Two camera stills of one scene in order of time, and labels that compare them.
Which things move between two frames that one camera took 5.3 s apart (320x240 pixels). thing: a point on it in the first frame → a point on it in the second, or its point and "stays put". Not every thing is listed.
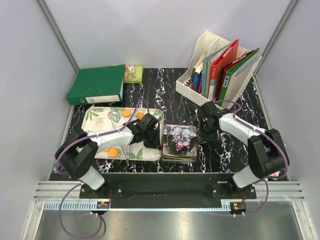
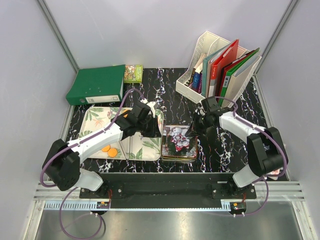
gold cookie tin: x=179 y=142 stays put
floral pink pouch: x=277 y=174 stays put
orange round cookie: x=112 y=152 stays put
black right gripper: x=205 y=138 → x=194 y=130
